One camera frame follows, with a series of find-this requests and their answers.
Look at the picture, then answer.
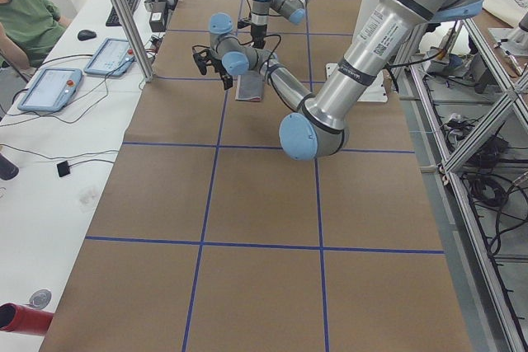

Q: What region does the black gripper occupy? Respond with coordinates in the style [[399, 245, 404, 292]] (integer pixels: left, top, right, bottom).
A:
[[212, 61, 233, 90], [251, 24, 267, 49]]

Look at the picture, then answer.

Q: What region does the pink and grey towel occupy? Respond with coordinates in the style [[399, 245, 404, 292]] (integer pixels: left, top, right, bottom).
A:
[[235, 71, 264, 102]]

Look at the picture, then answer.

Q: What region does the black power adapter box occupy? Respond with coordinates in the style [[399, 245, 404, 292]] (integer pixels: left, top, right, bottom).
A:
[[149, 2, 167, 33]]

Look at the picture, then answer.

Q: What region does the far teach pendant tablet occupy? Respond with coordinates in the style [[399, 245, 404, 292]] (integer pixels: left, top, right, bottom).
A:
[[83, 38, 135, 77]]

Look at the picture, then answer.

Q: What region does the teach pendant tablet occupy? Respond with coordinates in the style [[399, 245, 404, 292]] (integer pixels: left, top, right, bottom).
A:
[[83, 38, 135, 77], [17, 68, 83, 112]]

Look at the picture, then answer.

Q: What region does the black keyboard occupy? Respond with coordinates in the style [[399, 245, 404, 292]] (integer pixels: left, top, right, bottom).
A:
[[105, 0, 143, 27]]

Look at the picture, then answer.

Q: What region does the black computer mouse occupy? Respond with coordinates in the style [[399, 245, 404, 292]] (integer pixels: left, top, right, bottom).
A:
[[77, 29, 97, 41]]

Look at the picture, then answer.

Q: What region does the near teach pendant tablet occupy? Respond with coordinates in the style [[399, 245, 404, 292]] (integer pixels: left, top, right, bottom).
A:
[[17, 68, 83, 112]]

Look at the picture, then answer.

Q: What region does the small black square puck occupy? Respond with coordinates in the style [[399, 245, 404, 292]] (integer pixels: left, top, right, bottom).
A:
[[56, 161, 71, 178]]

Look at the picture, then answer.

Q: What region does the person in green shirt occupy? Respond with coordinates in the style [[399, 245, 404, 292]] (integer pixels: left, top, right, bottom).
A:
[[1, 0, 72, 71]]

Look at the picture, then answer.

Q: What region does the dark water bottle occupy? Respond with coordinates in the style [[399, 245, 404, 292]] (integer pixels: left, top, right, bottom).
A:
[[0, 154, 19, 181]]

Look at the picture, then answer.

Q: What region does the silver desk grommet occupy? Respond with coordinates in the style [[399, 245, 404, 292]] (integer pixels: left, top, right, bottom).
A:
[[28, 289, 52, 310]]

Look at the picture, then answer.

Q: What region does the red cylinder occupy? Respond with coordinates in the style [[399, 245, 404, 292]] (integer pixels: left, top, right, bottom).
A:
[[1, 303, 54, 336]]

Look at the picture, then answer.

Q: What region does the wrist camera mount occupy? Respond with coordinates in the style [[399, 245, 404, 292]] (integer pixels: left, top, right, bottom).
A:
[[237, 17, 252, 30], [192, 47, 213, 76]]

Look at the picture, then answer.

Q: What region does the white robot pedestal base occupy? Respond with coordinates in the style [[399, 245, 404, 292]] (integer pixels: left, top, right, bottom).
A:
[[325, 62, 389, 103]]

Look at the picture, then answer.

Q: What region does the aluminium frame post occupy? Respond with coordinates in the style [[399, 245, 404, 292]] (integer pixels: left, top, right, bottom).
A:
[[111, 0, 153, 82]]

